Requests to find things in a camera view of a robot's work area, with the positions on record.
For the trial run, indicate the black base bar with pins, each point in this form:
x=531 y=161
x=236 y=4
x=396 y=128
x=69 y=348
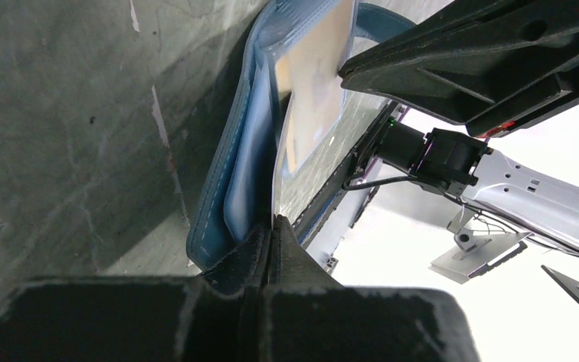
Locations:
x=353 y=166

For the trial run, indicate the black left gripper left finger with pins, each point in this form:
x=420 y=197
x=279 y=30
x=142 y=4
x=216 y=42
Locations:
x=208 y=317

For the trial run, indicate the white credit card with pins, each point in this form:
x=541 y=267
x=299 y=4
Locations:
x=308 y=73

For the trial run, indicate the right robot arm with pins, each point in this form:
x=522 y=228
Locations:
x=547 y=206

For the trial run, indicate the blue card holder wallet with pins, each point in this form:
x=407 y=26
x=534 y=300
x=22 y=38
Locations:
x=228 y=200

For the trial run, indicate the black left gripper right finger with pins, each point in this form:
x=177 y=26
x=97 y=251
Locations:
x=309 y=316

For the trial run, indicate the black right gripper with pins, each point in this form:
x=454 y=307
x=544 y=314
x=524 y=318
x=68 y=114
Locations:
x=495 y=66

